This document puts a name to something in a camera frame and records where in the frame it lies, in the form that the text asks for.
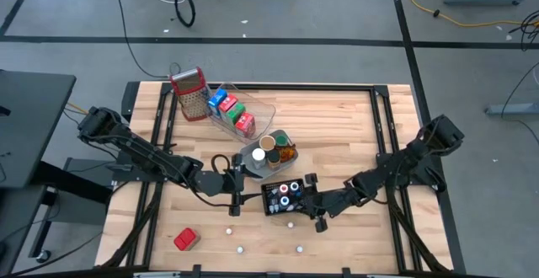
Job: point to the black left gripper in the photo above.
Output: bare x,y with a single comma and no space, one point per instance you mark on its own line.
215,183

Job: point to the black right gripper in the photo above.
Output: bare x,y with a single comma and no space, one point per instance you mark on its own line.
332,200

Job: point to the small blue-cap vial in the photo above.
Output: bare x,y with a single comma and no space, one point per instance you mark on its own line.
300,194

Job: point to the grey plastic bin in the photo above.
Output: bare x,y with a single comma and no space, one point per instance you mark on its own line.
252,169

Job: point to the black food colouring bottle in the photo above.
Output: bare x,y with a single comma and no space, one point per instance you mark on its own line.
294,186

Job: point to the blue food colouring bottle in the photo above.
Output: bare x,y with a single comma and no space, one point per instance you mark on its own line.
285,201

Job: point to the black mesh basket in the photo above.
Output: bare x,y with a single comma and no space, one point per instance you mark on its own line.
267,198

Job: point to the white-lid spice jar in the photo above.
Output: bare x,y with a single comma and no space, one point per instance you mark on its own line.
258,155

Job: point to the black-lid orange spice jar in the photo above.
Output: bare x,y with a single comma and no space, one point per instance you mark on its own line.
274,156

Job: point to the gold-lid jar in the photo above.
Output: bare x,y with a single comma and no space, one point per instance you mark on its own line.
267,142

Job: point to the brown dried chilli packet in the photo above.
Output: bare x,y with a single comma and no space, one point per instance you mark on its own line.
288,152

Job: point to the green-lid spice jar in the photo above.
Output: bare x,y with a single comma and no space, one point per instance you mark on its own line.
281,140

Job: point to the green Apple Jacks cereal box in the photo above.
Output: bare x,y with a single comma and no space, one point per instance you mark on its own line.
236,112

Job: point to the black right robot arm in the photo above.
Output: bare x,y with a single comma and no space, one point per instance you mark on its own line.
404,164

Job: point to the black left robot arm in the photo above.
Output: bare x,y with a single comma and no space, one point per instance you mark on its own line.
143,156

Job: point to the red block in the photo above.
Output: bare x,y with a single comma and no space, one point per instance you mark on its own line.
185,238

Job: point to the clear plastic bin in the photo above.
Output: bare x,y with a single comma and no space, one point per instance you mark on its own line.
263,111

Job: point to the black desk base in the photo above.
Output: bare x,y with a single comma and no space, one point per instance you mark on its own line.
76,183

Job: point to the black desk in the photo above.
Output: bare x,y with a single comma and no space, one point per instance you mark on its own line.
33,126

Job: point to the black frame clamp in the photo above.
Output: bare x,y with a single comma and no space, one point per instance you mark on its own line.
346,271
196,269

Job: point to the black aluminium table frame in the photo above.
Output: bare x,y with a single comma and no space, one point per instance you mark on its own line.
316,87

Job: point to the silver aluminium rail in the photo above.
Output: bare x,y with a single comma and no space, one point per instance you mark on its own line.
156,275

